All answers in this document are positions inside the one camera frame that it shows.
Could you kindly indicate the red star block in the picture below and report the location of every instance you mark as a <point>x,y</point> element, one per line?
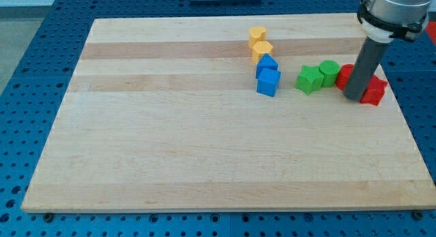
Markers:
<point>374,91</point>

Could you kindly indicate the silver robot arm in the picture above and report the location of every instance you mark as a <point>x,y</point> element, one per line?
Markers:
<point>385,20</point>

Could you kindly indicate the green star block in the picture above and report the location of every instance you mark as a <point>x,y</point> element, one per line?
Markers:
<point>310,79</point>

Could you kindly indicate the green circle block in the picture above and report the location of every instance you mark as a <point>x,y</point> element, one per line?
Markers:
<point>330,70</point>

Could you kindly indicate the red circle block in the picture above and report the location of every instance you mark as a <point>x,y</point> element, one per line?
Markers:
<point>343,76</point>

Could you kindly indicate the wooden board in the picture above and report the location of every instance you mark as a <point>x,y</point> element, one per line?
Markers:
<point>162,115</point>

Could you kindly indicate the blue cube block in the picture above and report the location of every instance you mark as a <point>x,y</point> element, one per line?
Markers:
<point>268,82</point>

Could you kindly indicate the blue pentagon block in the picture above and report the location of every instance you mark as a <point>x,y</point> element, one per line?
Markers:
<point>265,62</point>

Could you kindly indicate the yellow hexagon block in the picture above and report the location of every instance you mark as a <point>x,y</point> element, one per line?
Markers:
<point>259,49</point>

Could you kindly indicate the yellow heart block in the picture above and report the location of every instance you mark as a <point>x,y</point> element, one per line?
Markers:
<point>256,34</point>

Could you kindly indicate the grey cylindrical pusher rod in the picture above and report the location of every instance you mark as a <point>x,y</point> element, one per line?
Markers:
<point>369,58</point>

